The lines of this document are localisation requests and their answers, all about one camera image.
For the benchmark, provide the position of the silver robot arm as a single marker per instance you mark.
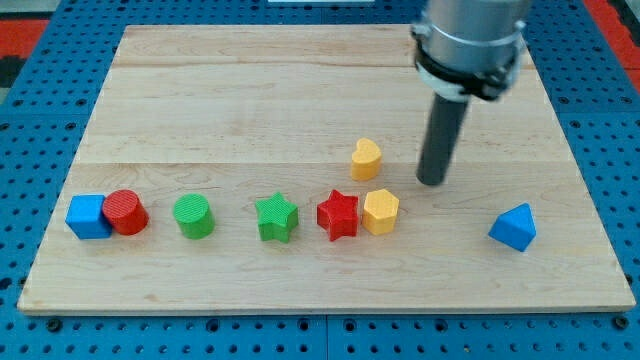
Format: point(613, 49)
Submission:
point(470, 48)

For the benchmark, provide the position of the red star block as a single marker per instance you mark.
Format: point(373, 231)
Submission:
point(338, 215)

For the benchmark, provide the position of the yellow heart block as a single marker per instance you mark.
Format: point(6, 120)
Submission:
point(365, 160)

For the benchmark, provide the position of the green star block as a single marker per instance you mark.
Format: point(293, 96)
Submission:
point(276, 218)

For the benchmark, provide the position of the yellow hexagon block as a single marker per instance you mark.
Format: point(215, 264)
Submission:
point(380, 212)

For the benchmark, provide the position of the wooden board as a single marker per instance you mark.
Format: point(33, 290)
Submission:
point(237, 113)

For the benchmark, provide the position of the green cylinder block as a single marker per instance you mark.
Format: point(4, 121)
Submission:
point(193, 216)

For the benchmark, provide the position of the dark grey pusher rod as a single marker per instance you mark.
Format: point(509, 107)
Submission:
point(444, 124)

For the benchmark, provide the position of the red cylinder block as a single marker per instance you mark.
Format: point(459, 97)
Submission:
point(125, 212)

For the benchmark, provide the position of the blue triangular prism block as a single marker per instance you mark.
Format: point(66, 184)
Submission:
point(515, 228)

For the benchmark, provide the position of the blue cube block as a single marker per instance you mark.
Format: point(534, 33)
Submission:
point(86, 219)

